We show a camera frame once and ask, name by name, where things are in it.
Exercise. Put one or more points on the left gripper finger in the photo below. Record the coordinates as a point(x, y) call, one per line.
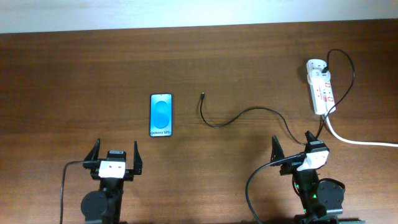
point(137, 163)
point(93, 154)

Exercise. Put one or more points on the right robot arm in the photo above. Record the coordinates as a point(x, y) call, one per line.
point(321, 198)

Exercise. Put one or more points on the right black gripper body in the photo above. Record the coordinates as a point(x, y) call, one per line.
point(290, 167)

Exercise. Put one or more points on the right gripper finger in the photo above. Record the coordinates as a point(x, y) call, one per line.
point(277, 153)
point(310, 137)

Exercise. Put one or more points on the white power strip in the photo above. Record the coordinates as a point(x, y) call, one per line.
point(322, 94)

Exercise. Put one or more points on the blue screen Galaxy smartphone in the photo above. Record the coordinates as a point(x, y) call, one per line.
point(161, 115)

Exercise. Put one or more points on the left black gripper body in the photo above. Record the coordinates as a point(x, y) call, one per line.
point(129, 176)

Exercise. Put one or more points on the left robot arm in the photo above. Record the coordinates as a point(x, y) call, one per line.
point(103, 206)

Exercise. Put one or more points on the white USB wall charger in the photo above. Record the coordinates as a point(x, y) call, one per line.
point(315, 71)

